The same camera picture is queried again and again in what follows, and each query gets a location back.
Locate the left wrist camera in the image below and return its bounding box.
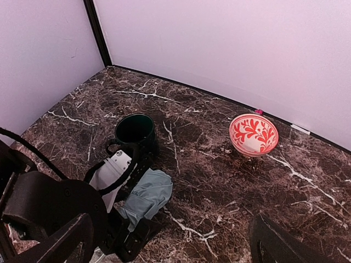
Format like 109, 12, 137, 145
88, 150, 132, 213

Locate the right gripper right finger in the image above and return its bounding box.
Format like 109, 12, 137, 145
249, 214, 333, 262

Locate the dark green mug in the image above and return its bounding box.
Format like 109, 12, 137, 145
105, 113, 159, 157

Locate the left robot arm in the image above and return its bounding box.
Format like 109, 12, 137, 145
1, 129, 173, 262

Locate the mint green folding umbrella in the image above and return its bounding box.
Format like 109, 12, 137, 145
118, 169, 173, 232

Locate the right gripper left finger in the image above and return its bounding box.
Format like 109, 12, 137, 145
36, 213, 94, 262

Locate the red patterned white bowl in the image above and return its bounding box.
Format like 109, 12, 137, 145
229, 113, 279, 157

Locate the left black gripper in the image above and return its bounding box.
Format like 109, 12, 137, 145
100, 147, 165, 260

